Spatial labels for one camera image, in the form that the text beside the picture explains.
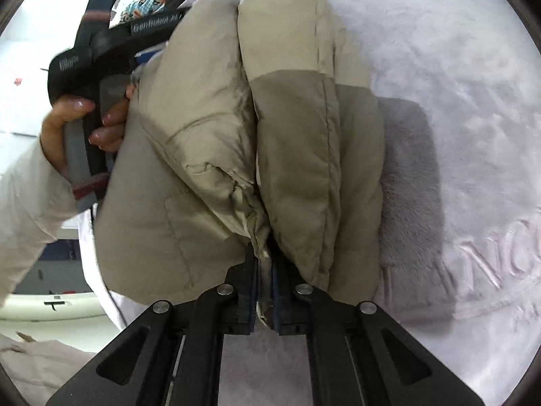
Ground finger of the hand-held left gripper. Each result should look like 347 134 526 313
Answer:
128 6 191 40

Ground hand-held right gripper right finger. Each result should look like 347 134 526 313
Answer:
270 258 487 406

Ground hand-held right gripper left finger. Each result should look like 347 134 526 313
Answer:
46 249 259 406

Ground beige puffer jacket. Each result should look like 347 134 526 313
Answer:
93 0 385 331

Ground person's left forearm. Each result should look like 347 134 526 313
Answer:
0 137 102 305

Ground person's left hand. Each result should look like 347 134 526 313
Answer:
40 85 138 170

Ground blue monkey print cloth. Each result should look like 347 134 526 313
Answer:
111 0 170 28

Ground person's beige trousers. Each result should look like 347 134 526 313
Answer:
0 332 100 402

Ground lavender plush blanket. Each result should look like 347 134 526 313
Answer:
220 0 538 406

